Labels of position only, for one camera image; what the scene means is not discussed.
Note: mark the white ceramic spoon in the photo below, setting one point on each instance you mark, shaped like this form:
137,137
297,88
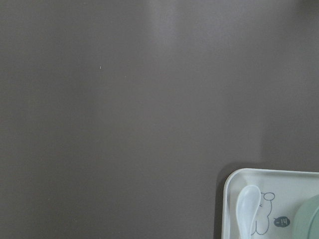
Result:
247,205

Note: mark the cream rabbit tray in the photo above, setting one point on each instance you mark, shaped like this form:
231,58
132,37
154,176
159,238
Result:
282,193

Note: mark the green bowl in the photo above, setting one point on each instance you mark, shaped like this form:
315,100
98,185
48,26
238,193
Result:
306,223

